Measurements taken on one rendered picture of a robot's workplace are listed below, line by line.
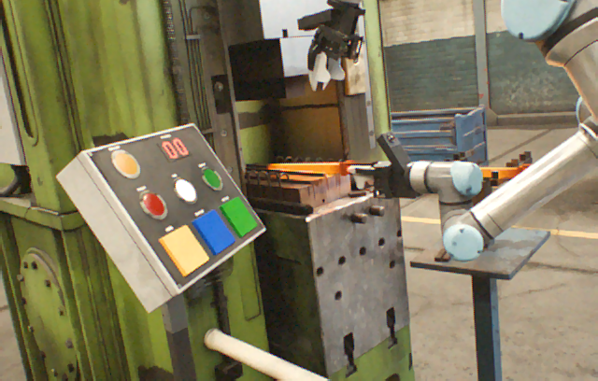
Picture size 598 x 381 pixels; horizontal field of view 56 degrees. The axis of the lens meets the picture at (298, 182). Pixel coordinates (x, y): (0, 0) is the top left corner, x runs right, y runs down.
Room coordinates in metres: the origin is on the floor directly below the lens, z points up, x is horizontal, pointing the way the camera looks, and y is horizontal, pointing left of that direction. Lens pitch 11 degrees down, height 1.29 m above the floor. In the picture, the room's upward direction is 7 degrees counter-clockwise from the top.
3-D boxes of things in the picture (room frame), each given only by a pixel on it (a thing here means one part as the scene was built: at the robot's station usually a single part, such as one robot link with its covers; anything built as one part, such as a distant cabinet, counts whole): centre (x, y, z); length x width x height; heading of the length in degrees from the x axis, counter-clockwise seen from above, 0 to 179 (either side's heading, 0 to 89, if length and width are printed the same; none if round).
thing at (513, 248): (1.66, -0.54, 0.67); 0.40 x 0.30 x 0.02; 140
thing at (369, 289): (1.71, 0.03, 0.69); 0.56 x 0.38 x 0.45; 42
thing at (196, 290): (1.35, 0.28, 0.80); 0.06 x 0.03 x 0.14; 132
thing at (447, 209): (1.22, -0.35, 0.90); 0.11 x 0.08 x 0.11; 167
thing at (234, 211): (1.11, 0.13, 1.01); 0.07 x 0.05 x 0.07; 157
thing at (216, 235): (1.02, 0.17, 1.01); 0.07 x 0.05 x 0.07; 157
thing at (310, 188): (1.66, 0.07, 0.96); 0.42 x 0.20 x 0.09; 42
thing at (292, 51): (1.66, 0.07, 1.32); 0.42 x 0.20 x 0.10; 42
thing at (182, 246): (0.93, 0.21, 1.01); 0.07 x 0.05 x 0.07; 157
